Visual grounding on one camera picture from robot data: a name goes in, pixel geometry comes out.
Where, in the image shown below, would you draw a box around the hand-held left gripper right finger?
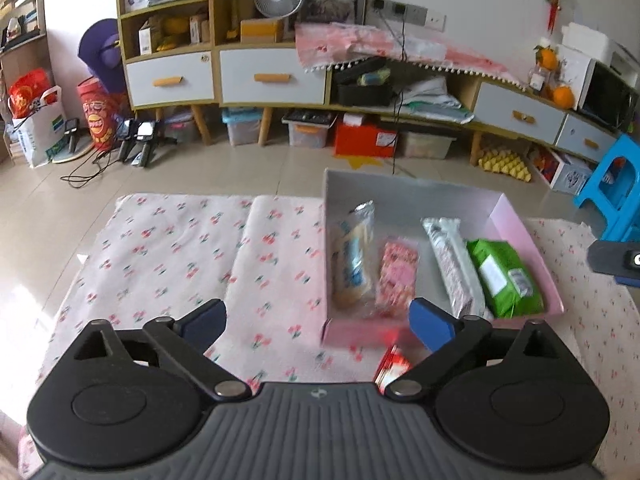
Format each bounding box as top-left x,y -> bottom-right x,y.
385,297 -> 568,401

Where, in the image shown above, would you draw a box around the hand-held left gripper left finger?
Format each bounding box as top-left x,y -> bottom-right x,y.
74,298 -> 251,402

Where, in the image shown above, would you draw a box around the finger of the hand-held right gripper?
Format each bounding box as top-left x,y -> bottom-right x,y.
587,239 -> 640,287

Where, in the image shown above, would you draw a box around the red snack packet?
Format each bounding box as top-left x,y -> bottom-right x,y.
374,344 -> 416,395

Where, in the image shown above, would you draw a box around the pink cardboard box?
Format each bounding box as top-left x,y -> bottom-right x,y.
320,167 -> 566,348

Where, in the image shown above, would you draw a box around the blue plastic stool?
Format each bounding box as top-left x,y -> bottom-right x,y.
573,133 -> 640,243

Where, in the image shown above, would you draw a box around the pink snack packet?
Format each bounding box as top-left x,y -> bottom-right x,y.
374,240 -> 421,317

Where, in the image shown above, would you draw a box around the long white snack packet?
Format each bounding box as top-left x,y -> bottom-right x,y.
421,216 -> 493,321

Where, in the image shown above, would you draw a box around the cherry print tablecloth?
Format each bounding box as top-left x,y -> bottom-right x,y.
17,192 -> 640,480

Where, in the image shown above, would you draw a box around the green snack packet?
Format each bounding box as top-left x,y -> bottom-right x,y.
466,238 -> 546,319

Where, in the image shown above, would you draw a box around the white printed box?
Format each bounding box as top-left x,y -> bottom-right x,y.
532,147 -> 596,195

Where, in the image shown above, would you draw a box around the cream and blue bread packet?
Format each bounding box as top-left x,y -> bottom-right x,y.
332,200 -> 377,311

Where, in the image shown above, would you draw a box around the yellow egg tray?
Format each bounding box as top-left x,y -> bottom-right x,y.
477,147 -> 533,181

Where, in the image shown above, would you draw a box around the black microwave oven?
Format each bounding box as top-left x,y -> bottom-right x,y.
577,57 -> 640,128

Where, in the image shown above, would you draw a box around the low wooden cabinet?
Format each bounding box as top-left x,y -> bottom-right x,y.
327,55 -> 621,166

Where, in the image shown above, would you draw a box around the black handheld devices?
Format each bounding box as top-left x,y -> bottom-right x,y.
116,119 -> 157,167

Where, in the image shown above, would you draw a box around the blue lid storage bin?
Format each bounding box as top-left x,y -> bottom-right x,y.
221,107 -> 263,147

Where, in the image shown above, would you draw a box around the red cardboard box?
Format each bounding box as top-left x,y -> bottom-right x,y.
334,115 -> 399,159

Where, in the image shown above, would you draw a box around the white foam box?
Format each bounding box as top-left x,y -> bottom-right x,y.
561,22 -> 623,66

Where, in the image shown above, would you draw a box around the red printed bucket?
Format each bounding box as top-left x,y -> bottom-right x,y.
76,76 -> 121,152

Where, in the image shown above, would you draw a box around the black storage box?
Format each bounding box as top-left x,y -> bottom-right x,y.
332,57 -> 393,107

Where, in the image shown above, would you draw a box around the tall wooden cabinet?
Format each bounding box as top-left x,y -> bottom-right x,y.
115,0 -> 331,146

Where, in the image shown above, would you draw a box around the white paper bag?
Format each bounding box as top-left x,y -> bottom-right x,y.
12,86 -> 68,169

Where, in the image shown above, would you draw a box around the red plastic bag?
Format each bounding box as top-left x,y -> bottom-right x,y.
8,69 -> 53,120

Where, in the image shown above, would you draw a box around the pink fringed cloth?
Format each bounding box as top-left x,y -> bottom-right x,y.
295,22 -> 528,92

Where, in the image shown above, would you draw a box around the brown cardboard box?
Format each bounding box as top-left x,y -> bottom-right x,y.
240,18 -> 285,43

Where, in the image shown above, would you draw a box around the purple plush item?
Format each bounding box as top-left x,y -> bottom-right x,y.
77,18 -> 132,96

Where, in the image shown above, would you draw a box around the black floor cable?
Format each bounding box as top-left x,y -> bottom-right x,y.
61,147 -> 121,188

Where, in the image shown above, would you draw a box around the clear storage bin orange handle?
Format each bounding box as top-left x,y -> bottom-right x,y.
282,110 -> 336,150

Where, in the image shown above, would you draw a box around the black hanging cable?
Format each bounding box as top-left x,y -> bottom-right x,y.
377,2 -> 416,176

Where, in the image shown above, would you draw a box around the row of wall sockets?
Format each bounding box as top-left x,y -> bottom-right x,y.
372,0 -> 446,28

